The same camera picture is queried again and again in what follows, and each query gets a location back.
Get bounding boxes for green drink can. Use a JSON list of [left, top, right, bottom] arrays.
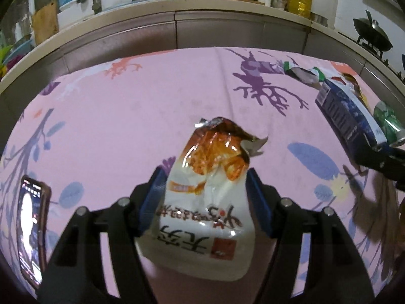
[[373, 101, 405, 148]]

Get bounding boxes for smartphone in dark case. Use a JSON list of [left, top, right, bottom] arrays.
[[16, 175, 52, 290]]

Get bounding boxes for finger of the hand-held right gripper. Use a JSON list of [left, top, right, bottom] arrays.
[[357, 144, 405, 192]]

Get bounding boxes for green white snack wrapper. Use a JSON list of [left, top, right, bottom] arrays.
[[283, 61, 327, 84]]

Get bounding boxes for black wok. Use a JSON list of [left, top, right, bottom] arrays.
[[353, 9, 393, 54]]

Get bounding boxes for wooden cutting board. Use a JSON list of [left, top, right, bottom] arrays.
[[32, 1, 60, 46]]

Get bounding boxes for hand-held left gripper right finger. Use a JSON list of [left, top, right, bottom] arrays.
[[245, 168, 375, 304]]

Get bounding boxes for kitchen counter cabinet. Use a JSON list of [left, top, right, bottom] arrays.
[[0, 0, 405, 111]]

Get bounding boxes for blue white milk carton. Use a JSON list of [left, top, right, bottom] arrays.
[[315, 79, 387, 151]]

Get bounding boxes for stack of plastic basins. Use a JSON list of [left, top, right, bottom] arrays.
[[0, 33, 34, 73]]

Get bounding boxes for white orange snack bag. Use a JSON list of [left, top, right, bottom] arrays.
[[134, 117, 269, 283]]

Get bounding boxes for small steel pot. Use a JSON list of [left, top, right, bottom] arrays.
[[312, 12, 329, 27]]

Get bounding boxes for pink printed tablecloth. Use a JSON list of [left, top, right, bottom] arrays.
[[0, 47, 405, 304]]

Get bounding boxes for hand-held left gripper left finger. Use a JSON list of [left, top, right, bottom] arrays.
[[37, 165, 168, 304]]

